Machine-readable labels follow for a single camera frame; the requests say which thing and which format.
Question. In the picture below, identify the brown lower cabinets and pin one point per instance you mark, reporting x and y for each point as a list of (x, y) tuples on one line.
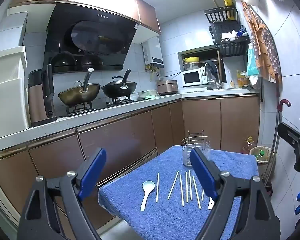
[(127, 142)]

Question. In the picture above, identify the black range hood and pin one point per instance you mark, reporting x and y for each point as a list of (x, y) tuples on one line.
[(90, 42)]

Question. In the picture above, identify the black wall rack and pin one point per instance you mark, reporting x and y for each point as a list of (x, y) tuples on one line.
[(230, 47)]

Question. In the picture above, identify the gas stove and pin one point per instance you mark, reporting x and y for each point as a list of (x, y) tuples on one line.
[(77, 108)]

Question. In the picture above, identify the brass wok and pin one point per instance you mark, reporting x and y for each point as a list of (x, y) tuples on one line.
[(75, 96)]

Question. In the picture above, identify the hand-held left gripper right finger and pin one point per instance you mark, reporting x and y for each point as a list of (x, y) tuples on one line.
[(202, 177)]

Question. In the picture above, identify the blue towel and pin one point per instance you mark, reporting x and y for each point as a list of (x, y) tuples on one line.
[(165, 217)]

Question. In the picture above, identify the brown electric kettle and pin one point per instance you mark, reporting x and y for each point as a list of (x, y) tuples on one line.
[(37, 100)]

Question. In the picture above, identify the brown rice cooker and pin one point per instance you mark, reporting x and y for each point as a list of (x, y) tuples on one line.
[(167, 87)]

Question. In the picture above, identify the teal plastic bag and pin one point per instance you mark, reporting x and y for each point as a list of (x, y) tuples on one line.
[(252, 62)]

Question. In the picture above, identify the metal basin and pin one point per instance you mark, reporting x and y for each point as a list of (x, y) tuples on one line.
[(147, 93)]

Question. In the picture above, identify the yellow roll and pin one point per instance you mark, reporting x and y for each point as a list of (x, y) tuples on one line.
[(228, 2)]

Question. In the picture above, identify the white bottle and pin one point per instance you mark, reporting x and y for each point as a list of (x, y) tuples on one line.
[(230, 81)]

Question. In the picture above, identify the dark red plastic object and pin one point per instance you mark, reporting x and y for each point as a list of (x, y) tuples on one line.
[(268, 187)]

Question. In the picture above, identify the cooking oil bottle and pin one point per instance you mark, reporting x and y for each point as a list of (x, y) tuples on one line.
[(250, 145)]

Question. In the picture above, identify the glass bowl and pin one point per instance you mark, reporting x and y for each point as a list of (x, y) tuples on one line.
[(191, 67)]

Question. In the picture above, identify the bunch of wooden chopsticks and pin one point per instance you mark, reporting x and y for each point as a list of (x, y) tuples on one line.
[(181, 192)]

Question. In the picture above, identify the metal faucet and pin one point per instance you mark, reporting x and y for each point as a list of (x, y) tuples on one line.
[(218, 80)]

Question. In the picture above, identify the white ceramic spoon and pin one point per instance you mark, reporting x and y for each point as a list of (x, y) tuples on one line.
[(210, 205), (148, 187)]

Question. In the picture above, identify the white storage unit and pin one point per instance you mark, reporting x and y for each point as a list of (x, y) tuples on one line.
[(7, 100)]

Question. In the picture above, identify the yellow pot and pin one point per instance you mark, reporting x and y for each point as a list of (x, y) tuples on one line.
[(191, 60)]

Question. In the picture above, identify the yellow bottle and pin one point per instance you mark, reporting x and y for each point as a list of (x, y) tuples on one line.
[(238, 80)]

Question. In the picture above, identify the woven trash bin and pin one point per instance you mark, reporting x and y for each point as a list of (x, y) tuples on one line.
[(264, 170)]

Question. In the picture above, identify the black wok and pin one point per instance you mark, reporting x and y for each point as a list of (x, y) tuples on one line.
[(117, 90)]

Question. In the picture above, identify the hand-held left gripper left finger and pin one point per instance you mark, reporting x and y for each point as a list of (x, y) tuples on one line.
[(92, 173)]

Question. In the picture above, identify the white water heater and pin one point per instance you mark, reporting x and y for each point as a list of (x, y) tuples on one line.
[(152, 52)]

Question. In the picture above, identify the white microwave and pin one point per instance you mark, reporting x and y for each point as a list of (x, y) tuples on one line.
[(190, 78)]

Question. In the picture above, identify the brown floral apron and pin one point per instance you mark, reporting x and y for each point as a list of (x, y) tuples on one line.
[(265, 42)]

